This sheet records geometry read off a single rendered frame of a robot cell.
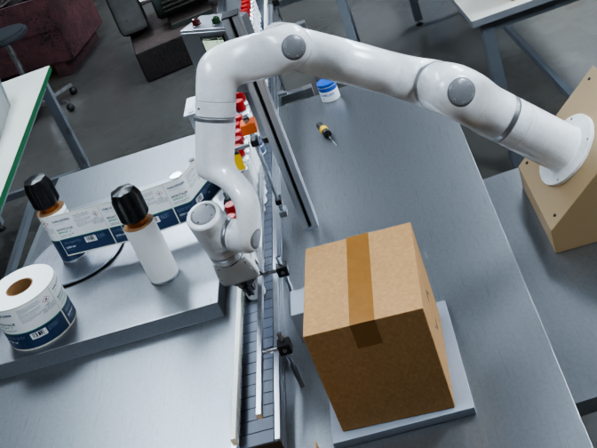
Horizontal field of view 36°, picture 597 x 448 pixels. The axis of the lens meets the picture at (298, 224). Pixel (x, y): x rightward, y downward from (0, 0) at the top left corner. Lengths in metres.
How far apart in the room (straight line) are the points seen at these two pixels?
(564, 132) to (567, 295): 0.39
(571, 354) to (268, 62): 0.88
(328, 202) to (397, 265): 0.89
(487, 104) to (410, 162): 0.70
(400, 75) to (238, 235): 0.52
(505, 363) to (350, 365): 0.37
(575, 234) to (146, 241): 1.11
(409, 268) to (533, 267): 0.48
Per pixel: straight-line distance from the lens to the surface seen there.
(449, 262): 2.31
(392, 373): 1.83
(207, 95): 2.00
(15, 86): 5.06
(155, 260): 2.53
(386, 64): 2.07
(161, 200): 2.69
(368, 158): 2.87
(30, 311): 2.53
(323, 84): 3.30
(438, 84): 2.05
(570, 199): 2.21
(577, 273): 2.19
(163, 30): 6.90
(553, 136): 2.23
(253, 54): 1.97
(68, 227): 2.80
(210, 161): 2.02
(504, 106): 2.16
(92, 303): 2.65
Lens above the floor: 2.19
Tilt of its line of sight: 31 degrees down
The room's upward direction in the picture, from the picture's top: 21 degrees counter-clockwise
